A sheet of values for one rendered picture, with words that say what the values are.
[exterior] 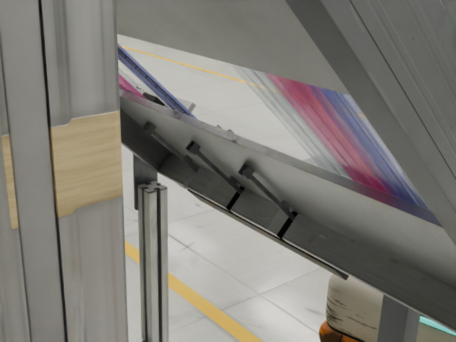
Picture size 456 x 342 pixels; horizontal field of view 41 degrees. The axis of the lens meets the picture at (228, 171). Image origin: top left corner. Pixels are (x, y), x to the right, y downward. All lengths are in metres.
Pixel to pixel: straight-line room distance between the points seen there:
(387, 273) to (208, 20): 0.42
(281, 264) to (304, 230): 1.36
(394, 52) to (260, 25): 0.13
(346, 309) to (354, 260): 0.84
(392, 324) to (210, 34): 0.95
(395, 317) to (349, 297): 0.32
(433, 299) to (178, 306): 1.30
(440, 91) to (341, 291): 1.32
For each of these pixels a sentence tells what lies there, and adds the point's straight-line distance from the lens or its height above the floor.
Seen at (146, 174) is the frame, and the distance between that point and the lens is 1.11.
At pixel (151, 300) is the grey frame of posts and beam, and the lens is 1.18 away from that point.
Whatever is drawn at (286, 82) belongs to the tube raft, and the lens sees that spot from 0.46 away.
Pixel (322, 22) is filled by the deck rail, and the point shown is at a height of 1.03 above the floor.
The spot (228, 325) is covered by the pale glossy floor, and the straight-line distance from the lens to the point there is 1.85.
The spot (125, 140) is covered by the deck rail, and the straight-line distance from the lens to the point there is 1.00.
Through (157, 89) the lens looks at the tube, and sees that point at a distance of 0.77.
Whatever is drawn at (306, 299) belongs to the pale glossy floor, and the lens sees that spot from 1.99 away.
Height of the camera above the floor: 1.06
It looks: 21 degrees down
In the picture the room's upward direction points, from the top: 2 degrees clockwise
